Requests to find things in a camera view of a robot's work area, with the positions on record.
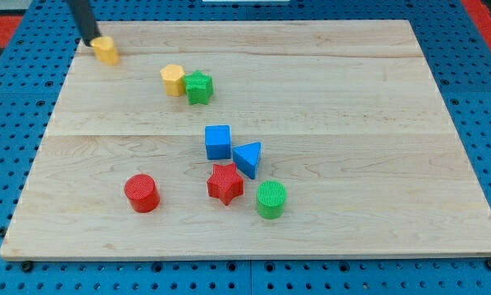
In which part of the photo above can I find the light wooden board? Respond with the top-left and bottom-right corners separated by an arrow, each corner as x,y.
0,20 -> 491,261

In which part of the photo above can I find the red star block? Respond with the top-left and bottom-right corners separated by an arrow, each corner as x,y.
207,163 -> 244,206

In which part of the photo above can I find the green star block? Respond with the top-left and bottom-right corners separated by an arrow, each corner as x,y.
184,70 -> 214,105

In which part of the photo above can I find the blue triangle block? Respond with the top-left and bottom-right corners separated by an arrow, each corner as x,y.
232,142 -> 261,179

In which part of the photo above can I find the blue cube block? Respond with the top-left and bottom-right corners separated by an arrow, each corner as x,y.
205,125 -> 231,160

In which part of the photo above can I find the green cylinder block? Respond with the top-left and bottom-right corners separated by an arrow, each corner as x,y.
257,180 -> 287,220

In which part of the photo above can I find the yellow hexagon block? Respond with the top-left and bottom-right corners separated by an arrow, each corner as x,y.
160,64 -> 185,97

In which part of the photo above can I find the red cylinder block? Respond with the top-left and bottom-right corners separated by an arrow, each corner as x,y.
124,174 -> 161,213

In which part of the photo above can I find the yellow heart block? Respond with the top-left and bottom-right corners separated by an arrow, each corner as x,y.
90,36 -> 120,66

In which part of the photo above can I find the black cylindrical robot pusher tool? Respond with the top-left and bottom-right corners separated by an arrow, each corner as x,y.
66,0 -> 102,47

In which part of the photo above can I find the blue perforated pegboard base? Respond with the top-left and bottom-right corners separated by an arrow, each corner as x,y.
0,0 -> 491,294

